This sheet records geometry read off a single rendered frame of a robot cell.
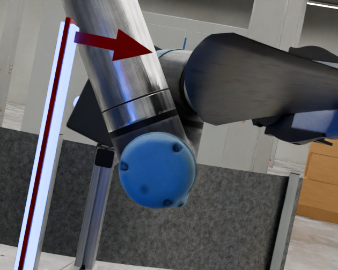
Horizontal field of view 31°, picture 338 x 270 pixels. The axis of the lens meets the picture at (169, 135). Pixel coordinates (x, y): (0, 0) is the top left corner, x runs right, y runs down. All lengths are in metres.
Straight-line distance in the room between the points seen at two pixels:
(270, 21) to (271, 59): 4.31
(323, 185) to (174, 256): 6.29
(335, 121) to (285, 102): 0.06
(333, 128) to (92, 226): 0.55
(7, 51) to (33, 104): 4.82
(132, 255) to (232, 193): 0.44
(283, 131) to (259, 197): 1.83
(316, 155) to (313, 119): 7.84
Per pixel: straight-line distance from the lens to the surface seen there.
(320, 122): 0.56
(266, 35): 4.67
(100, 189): 0.98
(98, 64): 0.61
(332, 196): 8.46
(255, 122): 0.61
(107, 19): 0.61
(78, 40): 0.45
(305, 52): 0.59
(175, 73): 0.71
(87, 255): 1.01
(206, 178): 2.24
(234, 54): 0.38
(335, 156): 8.42
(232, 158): 4.64
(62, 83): 0.44
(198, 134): 0.74
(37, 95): 6.91
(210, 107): 0.52
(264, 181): 2.40
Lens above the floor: 1.15
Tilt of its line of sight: 3 degrees down
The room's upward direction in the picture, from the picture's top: 11 degrees clockwise
